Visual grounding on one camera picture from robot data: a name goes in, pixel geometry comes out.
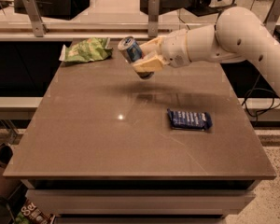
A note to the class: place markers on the metal rail bracket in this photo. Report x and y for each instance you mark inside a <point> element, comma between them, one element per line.
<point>272,16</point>
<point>153,17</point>
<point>38,26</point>

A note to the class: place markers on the grey table drawer base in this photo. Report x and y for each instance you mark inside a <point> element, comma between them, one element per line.
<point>213,203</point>

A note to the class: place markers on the brown cylinder bin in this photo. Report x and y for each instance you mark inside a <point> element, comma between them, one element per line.
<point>7,186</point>

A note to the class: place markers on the blue silver redbull can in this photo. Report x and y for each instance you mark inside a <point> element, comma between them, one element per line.
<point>130,50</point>

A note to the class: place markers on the middle metal rail bracket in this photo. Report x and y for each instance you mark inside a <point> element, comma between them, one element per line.
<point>153,17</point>

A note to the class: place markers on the left metal rail bracket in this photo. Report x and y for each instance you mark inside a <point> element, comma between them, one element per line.
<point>38,26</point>

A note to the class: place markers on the snack package under table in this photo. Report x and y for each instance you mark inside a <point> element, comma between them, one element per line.
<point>31,214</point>

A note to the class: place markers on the blue snack bar wrapper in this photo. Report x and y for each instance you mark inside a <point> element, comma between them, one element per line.
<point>185,120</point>

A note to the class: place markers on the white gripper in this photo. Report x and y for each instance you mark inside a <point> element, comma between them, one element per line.
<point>174,50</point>

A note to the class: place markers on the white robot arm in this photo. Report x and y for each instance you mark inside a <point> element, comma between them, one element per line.
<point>238,33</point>

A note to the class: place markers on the green chip bag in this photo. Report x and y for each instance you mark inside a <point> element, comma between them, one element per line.
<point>88,50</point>

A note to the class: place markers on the right metal rail bracket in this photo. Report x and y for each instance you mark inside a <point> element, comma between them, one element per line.
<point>272,16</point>

